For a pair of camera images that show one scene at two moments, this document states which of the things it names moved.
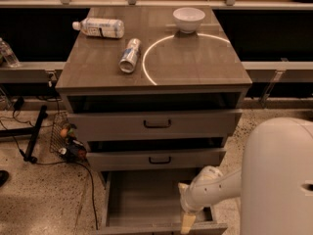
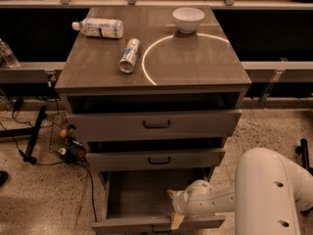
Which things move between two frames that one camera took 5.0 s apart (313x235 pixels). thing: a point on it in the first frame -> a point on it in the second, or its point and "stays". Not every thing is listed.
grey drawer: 147,202 stays
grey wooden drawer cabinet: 154,88 stays
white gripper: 188,202 -> 188,199
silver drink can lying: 128,60 stays
